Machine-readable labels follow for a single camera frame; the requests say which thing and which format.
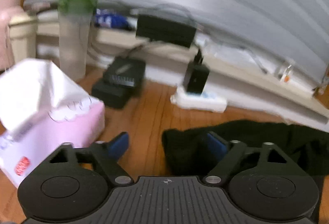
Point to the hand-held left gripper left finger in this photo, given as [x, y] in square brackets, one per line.
[119, 143]

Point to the black flat box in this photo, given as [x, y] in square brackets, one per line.
[110, 96]

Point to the bottle with green lid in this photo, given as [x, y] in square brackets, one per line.
[73, 33]

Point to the black electronics box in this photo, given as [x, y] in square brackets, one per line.
[164, 29]

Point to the pink tissue box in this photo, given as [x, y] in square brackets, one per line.
[64, 131]

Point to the pink tumbler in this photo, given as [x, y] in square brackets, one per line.
[7, 20]

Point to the black ribbed device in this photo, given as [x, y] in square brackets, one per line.
[126, 72]

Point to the black power adapter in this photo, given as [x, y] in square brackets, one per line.
[196, 77]

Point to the small glass jar orange label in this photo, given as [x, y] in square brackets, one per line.
[285, 73]

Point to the white power strip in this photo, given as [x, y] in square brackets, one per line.
[200, 103]

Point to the beige container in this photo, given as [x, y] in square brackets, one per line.
[23, 38]

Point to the blue packet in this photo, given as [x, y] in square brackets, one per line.
[110, 19]

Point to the black pants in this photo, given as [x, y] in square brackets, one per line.
[270, 136]

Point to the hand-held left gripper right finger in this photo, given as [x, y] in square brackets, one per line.
[217, 144]

